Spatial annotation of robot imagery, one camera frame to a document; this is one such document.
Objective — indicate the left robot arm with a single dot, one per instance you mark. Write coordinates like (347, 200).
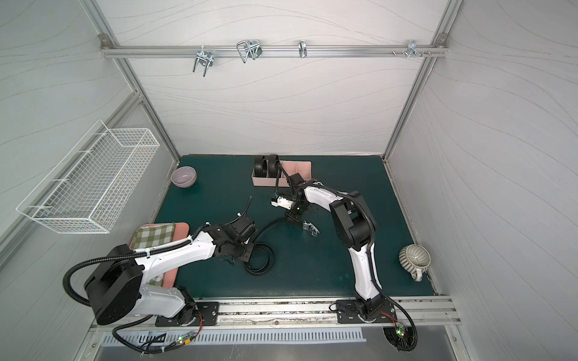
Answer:
(118, 285)

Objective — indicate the pink divided storage box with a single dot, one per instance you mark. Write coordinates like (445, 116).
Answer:
(303, 168)

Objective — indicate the front aluminium frame rail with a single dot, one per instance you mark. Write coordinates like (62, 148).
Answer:
(280, 313)

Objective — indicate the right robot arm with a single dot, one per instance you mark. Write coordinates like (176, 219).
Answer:
(355, 228)

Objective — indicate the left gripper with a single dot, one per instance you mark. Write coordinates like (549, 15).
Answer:
(244, 227)

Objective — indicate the long black belt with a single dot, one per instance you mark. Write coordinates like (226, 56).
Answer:
(260, 167)

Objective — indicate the pink tray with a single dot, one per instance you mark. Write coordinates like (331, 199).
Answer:
(168, 279)

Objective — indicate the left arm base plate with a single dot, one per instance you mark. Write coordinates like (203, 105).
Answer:
(207, 313)

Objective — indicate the metal hook clamp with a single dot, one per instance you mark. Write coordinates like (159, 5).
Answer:
(249, 49)
(204, 60)
(411, 51)
(302, 49)

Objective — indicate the white ribbed cup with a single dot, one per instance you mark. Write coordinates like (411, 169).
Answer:
(415, 260)

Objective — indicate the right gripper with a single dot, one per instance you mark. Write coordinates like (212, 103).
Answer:
(297, 214)

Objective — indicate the white wire basket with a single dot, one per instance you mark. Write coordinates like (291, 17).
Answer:
(87, 190)

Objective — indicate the purple bowl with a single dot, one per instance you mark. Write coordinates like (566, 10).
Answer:
(184, 177)

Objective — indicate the green checked cloth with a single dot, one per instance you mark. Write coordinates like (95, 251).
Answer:
(152, 236)

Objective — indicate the horizontal aluminium rail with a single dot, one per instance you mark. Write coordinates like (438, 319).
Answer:
(269, 51)

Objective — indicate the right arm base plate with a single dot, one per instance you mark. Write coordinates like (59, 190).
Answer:
(350, 311)

